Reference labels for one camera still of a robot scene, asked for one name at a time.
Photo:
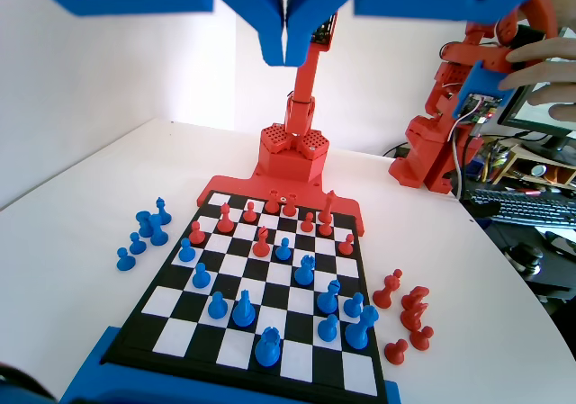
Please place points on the red chess bishop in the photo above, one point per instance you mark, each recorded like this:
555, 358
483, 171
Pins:
261, 244
225, 220

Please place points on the tall pointed blue chess piece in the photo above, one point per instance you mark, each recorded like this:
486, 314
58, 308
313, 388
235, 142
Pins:
244, 311

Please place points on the red leader robot arm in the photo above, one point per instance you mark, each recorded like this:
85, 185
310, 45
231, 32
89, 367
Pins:
423, 152

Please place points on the circuit board with lights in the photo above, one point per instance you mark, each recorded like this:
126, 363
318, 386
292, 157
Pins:
479, 107

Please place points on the blue base plate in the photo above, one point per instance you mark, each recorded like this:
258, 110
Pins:
96, 368

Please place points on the person's hand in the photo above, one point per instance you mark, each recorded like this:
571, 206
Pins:
540, 73

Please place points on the black computer monitor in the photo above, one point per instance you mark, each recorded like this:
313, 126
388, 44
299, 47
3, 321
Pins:
531, 116

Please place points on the wooden desk shelf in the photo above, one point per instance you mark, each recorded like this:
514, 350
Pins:
522, 161

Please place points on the red chess knight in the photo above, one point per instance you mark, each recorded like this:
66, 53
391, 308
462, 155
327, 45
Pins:
416, 297
413, 317

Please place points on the red robot arm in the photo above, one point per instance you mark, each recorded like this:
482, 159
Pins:
301, 107

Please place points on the black keyboard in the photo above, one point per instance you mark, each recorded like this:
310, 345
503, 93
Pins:
526, 208

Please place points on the crowned blue chess piece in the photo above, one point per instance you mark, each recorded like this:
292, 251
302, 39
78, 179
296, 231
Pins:
304, 272

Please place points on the dark rounded object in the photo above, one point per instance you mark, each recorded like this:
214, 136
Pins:
22, 386

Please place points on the black and white chessboard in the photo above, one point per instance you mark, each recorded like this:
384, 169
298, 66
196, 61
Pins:
279, 293

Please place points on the blue chess pawn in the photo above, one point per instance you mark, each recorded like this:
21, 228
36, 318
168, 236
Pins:
328, 329
136, 245
282, 250
185, 252
217, 307
201, 278
354, 307
125, 262

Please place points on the red chess pieces on board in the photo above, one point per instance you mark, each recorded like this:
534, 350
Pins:
225, 183

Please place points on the black round desk gadget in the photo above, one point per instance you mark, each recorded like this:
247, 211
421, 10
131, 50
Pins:
524, 260

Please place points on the crowned red chess piece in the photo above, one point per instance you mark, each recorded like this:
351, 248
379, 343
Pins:
386, 293

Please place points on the dark circuit board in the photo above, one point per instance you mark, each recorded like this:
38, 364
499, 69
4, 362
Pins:
325, 28

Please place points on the large blue chess queen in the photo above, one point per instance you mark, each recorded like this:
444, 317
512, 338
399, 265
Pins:
360, 329

